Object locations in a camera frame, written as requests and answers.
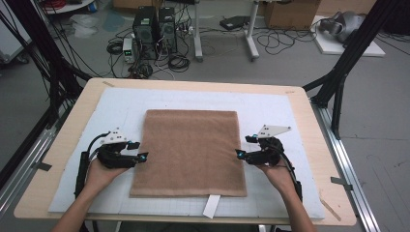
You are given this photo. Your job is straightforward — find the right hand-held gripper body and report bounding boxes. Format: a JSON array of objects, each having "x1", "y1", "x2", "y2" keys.
[{"x1": 247, "y1": 125, "x2": 292, "y2": 167}]

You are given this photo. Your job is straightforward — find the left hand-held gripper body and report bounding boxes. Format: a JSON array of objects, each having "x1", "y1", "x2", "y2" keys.
[{"x1": 96, "y1": 127, "x2": 139, "y2": 170}]

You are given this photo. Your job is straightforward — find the brown terry towel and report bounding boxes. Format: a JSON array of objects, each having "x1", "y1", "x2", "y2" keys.
[{"x1": 130, "y1": 108, "x2": 249, "y2": 199}]

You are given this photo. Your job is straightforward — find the person's left hand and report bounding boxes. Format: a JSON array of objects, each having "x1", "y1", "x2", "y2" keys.
[{"x1": 84, "y1": 159, "x2": 131, "y2": 198}]

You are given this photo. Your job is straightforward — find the person's right hand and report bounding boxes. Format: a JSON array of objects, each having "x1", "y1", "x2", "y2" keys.
[{"x1": 257, "y1": 157, "x2": 296, "y2": 194}]

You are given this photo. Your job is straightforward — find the white foam mat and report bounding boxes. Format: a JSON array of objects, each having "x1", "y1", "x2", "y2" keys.
[{"x1": 47, "y1": 87, "x2": 326, "y2": 220}]

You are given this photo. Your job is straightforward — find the white towel label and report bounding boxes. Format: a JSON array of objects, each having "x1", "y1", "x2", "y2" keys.
[{"x1": 201, "y1": 193, "x2": 222, "y2": 219}]

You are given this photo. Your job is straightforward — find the grey tape strip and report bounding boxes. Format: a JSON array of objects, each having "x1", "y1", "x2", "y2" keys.
[
  {"x1": 31, "y1": 160, "x2": 53, "y2": 172},
  {"x1": 330, "y1": 176, "x2": 354, "y2": 192}
]

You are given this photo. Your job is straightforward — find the wooden table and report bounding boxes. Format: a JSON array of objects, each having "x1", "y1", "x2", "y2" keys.
[{"x1": 13, "y1": 76, "x2": 357, "y2": 226}]

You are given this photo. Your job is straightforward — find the long tan tape strip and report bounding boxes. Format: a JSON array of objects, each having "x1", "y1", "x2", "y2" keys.
[{"x1": 318, "y1": 196, "x2": 343, "y2": 222}]

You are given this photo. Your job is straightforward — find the white power supply unit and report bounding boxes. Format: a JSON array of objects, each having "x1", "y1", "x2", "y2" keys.
[{"x1": 122, "y1": 37, "x2": 136, "y2": 64}]

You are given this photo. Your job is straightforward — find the white desk leg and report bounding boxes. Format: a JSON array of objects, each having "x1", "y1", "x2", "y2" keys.
[
  {"x1": 244, "y1": 0, "x2": 261, "y2": 62},
  {"x1": 192, "y1": 0, "x2": 205, "y2": 63}
]

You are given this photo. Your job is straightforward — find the large black computer tower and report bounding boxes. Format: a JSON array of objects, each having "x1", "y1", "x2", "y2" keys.
[{"x1": 132, "y1": 5, "x2": 160, "y2": 61}]

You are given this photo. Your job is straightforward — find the flat black device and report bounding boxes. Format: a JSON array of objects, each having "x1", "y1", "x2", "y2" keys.
[{"x1": 219, "y1": 14, "x2": 251, "y2": 32}]

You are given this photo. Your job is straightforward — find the slim black computer tower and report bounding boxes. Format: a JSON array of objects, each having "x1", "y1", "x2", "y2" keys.
[{"x1": 157, "y1": 7, "x2": 179, "y2": 54}]

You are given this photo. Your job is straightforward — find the white floor board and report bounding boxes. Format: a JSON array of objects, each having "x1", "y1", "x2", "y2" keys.
[{"x1": 310, "y1": 14, "x2": 387, "y2": 58}]

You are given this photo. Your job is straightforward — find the clear plastic bag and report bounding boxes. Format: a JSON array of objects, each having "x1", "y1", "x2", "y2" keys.
[{"x1": 70, "y1": 14, "x2": 100, "y2": 41}]

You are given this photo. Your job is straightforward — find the brown cardboard box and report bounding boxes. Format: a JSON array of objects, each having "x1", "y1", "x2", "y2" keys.
[{"x1": 264, "y1": 0, "x2": 322, "y2": 32}]

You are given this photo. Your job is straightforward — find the grey rounded shell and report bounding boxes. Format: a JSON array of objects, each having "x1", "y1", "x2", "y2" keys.
[{"x1": 318, "y1": 11, "x2": 367, "y2": 44}]

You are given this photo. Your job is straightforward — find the round white table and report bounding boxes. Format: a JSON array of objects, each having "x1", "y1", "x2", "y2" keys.
[{"x1": 41, "y1": 0, "x2": 97, "y2": 15}]

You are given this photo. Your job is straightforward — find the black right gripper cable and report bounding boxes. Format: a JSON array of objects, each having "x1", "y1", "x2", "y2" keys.
[{"x1": 272, "y1": 144, "x2": 304, "y2": 203}]

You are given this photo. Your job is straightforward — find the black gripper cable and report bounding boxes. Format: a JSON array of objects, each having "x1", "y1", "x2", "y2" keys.
[
  {"x1": 272, "y1": 144, "x2": 304, "y2": 203},
  {"x1": 73, "y1": 131, "x2": 111, "y2": 199}
]

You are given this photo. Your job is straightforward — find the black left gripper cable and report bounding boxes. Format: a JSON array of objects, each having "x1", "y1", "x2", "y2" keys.
[{"x1": 73, "y1": 131, "x2": 111, "y2": 199}]

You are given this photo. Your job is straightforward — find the aluminium rail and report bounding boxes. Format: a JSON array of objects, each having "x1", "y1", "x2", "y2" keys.
[
  {"x1": 0, "y1": 124, "x2": 64, "y2": 220},
  {"x1": 309, "y1": 98, "x2": 384, "y2": 232}
]

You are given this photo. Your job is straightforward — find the coiled black cable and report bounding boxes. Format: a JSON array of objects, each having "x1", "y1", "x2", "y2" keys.
[{"x1": 166, "y1": 53, "x2": 191, "y2": 73}]

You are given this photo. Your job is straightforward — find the loose black floor cables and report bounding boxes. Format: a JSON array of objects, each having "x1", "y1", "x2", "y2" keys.
[{"x1": 256, "y1": 25, "x2": 319, "y2": 56}]

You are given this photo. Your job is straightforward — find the black frame stand with cables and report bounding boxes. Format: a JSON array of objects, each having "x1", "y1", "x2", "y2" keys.
[{"x1": 0, "y1": 0, "x2": 93, "y2": 130}]

